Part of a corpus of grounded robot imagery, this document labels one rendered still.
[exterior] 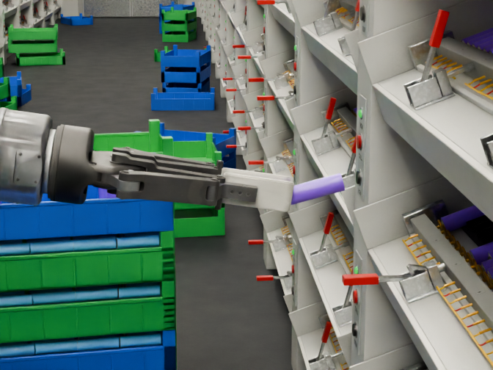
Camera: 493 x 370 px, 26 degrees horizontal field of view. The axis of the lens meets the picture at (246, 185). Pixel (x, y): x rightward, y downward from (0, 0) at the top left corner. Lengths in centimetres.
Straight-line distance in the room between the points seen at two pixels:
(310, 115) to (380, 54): 73
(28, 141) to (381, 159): 42
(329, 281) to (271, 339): 58
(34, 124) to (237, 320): 142
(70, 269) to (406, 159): 60
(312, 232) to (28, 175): 103
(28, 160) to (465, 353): 43
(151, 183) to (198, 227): 201
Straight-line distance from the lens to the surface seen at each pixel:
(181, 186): 101
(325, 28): 171
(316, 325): 203
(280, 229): 268
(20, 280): 163
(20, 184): 102
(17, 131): 102
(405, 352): 130
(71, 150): 102
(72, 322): 165
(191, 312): 243
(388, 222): 125
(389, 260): 120
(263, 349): 223
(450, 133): 91
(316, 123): 192
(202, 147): 325
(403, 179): 124
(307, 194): 106
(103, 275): 163
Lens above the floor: 85
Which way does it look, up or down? 14 degrees down
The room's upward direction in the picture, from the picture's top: straight up
